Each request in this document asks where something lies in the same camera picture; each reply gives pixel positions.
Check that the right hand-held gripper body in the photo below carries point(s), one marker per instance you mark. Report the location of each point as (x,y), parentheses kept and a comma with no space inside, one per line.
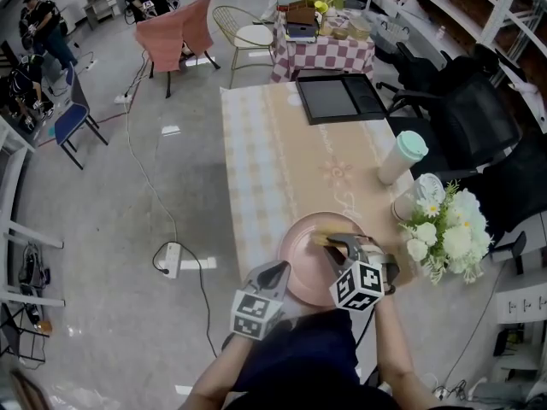
(357,286)

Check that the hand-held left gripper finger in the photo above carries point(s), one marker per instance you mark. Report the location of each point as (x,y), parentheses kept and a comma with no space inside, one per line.
(261,272)
(285,286)

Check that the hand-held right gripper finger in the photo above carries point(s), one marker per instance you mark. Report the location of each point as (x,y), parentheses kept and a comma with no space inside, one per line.
(354,244)
(335,259)

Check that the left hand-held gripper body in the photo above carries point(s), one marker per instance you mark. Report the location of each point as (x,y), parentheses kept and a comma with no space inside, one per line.
(254,314)

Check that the yellow sponge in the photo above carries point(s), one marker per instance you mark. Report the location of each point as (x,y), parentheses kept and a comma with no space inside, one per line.
(322,237)

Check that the big pink plate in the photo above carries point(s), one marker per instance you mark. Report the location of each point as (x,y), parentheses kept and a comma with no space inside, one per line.
(299,254)

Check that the person's left forearm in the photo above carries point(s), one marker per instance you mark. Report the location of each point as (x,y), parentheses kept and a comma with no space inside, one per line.
(213,378)

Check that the person's right forearm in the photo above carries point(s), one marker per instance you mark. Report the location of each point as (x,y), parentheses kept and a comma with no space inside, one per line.
(395,348)

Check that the person's right hand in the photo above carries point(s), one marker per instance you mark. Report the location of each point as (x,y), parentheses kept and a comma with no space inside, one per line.
(391,278)

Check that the person's dark navy clothing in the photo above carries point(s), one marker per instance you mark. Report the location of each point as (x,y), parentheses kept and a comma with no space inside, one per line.
(307,357)

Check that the white power strip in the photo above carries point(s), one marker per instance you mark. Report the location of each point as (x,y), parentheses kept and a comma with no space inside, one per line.
(172,259)
(90,64)
(122,98)
(457,389)

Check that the cream tumbler mint lid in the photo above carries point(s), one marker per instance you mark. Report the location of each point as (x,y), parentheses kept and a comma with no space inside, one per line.
(399,160)

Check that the white flower bouquet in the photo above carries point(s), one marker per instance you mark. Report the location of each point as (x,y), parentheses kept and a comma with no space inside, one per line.
(459,237)

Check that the beige patterned tablecloth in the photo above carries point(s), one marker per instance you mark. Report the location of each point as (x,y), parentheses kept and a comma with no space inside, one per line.
(265,152)

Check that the black tray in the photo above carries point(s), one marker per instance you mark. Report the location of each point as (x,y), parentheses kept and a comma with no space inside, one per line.
(329,101)

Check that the black mesh office chair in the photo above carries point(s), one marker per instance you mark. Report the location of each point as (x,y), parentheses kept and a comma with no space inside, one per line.
(474,122)
(508,195)

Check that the white cabinet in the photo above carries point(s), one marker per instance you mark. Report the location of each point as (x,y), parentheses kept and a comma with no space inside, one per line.
(521,308)

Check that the pink checkered tablecloth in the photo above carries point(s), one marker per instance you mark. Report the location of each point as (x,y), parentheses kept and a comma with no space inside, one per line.
(325,56)

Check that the orange brown object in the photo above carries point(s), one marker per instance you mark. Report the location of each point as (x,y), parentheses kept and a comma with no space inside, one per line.
(44,326)

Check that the gold bowl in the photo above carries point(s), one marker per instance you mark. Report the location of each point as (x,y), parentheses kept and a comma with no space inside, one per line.
(340,33)

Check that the dark storage box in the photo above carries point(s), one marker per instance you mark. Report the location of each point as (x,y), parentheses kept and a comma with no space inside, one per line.
(302,31)

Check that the gray bag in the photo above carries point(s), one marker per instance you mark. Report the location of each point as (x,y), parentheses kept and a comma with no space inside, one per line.
(34,267)

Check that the white bottle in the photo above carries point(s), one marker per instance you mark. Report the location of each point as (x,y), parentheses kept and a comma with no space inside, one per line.
(442,32)

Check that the white table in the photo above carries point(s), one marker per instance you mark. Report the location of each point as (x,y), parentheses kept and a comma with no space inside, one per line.
(34,235)

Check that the brown wooden box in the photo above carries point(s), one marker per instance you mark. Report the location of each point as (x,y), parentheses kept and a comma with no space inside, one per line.
(301,14)

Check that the yellow cup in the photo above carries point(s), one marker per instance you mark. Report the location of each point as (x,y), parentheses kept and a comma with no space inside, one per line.
(322,7)

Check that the blue chair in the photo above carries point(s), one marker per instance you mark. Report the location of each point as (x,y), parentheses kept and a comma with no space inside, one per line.
(70,122)

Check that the black folding stand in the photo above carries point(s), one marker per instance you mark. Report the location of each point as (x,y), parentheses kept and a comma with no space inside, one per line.
(10,335)

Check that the pink cloth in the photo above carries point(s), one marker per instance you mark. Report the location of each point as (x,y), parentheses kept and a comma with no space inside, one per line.
(171,36)

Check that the white shelving rack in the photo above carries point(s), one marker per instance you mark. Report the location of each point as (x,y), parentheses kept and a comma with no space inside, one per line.
(495,15)

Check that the black floor box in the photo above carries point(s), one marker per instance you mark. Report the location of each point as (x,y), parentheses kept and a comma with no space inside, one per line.
(26,124)

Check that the white shelf unit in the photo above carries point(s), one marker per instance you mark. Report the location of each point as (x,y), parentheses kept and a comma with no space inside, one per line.
(13,143)

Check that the wooden frame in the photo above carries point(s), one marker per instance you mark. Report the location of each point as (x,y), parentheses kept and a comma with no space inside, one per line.
(27,391)

